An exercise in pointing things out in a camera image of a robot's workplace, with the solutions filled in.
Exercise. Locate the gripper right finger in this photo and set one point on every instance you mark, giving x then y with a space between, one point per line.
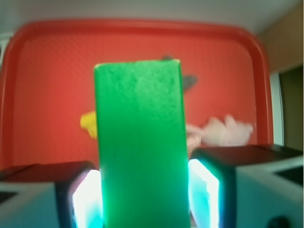
254 186

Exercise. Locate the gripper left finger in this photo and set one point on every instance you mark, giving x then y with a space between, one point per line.
57 195

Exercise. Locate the green rectangular block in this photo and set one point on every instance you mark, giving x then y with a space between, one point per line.
142 144

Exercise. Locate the pink plush bunny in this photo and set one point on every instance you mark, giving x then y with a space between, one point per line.
216 132

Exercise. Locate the yellow knitted cloth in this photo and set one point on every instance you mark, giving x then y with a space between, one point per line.
88 122

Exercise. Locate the grey plush toy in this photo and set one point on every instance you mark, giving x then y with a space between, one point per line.
188 81

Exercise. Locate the red plastic tray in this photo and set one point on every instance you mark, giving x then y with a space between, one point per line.
47 80

